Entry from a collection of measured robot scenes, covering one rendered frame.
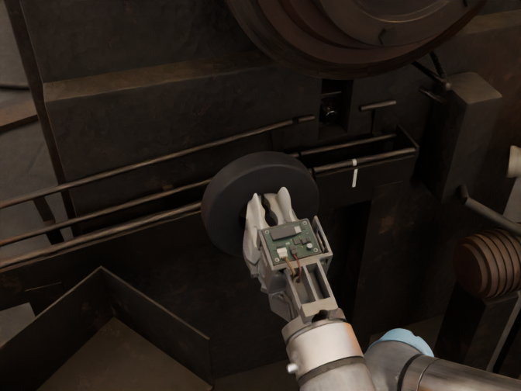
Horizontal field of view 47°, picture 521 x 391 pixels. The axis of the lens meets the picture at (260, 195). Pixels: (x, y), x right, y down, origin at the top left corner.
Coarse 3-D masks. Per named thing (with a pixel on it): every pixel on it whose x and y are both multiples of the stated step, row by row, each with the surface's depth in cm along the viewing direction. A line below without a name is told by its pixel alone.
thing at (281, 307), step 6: (270, 300) 77; (276, 300) 72; (282, 300) 69; (276, 306) 73; (282, 306) 69; (288, 306) 67; (276, 312) 74; (282, 312) 70; (288, 312) 67; (288, 318) 67
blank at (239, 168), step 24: (240, 168) 72; (264, 168) 72; (288, 168) 73; (216, 192) 73; (240, 192) 73; (264, 192) 75; (288, 192) 76; (312, 192) 77; (216, 216) 75; (240, 216) 79; (264, 216) 81; (312, 216) 80; (216, 240) 77; (240, 240) 78
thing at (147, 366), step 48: (96, 288) 85; (48, 336) 81; (96, 336) 89; (144, 336) 88; (192, 336) 77; (0, 384) 77; (48, 384) 84; (96, 384) 84; (144, 384) 83; (192, 384) 83
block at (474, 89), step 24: (456, 96) 104; (480, 96) 103; (432, 120) 113; (456, 120) 106; (480, 120) 105; (432, 144) 115; (456, 144) 108; (480, 144) 109; (432, 168) 117; (456, 168) 111; (480, 168) 114; (432, 192) 119; (456, 192) 116
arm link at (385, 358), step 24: (384, 336) 76; (408, 336) 74; (384, 360) 72; (408, 360) 70; (432, 360) 68; (384, 384) 70; (408, 384) 67; (432, 384) 65; (456, 384) 63; (480, 384) 62; (504, 384) 61
